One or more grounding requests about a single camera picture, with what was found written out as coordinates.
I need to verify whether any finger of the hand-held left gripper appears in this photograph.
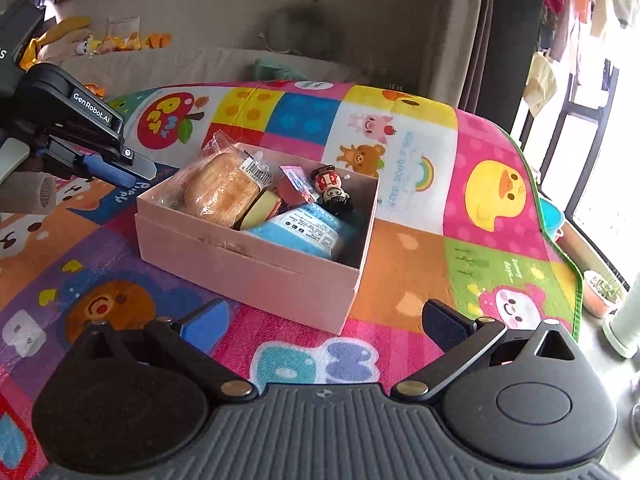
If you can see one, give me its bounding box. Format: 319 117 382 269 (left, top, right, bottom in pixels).
47 140 138 188
121 146 157 180

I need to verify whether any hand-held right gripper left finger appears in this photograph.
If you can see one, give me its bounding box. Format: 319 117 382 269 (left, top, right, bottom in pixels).
75 299 259 404

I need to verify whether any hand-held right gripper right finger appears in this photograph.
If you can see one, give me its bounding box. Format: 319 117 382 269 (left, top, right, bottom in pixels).
391 299 576 404

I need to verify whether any pink cardboard box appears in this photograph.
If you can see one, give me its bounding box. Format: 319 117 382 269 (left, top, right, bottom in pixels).
134 141 381 337

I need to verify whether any blue white packet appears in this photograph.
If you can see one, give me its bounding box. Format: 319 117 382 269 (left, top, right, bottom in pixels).
245 202 359 264

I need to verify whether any yellow plush toy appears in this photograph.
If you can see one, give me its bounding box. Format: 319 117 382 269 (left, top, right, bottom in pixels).
20 16 94 69

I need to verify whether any row of orange plush toys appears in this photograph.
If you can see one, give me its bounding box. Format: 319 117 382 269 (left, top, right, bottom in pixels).
75 31 174 57

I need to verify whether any wrapped bread packet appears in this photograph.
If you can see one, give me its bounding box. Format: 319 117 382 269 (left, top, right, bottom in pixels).
182 130 274 229

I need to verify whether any beige sofa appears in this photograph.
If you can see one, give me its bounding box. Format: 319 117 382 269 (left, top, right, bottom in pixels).
50 47 461 106

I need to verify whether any yellow wedge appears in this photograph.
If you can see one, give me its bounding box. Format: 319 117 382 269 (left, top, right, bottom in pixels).
232 189 284 231

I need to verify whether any colourful printed play mat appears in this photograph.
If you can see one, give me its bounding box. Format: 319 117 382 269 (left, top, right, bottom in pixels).
0 80 586 461

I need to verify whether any blue plastic basin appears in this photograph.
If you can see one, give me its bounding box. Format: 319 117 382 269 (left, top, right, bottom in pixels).
536 196 567 242

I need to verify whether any pink small packet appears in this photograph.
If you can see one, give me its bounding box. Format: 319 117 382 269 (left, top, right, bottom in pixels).
277 164 319 209

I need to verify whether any potted plant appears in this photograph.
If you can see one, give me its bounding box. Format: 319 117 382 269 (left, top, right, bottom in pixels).
582 269 627 319

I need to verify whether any green cloth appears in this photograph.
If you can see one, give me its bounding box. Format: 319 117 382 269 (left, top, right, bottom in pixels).
254 57 297 82

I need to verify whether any red doll figure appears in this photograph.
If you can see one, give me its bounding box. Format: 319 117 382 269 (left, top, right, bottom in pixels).
310 165 356 219

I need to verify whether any white stand base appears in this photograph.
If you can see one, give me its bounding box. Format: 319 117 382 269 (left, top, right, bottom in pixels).
601 270 640 359

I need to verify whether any beige hanging cloth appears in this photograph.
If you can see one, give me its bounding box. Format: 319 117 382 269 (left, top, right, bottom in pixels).
529 51 559 117

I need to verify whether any grey curtain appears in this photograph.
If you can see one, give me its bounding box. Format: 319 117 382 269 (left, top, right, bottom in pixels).
459 0 547 132

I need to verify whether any black window frame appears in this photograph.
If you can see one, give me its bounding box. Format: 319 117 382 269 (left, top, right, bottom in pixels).
509 57 640 283

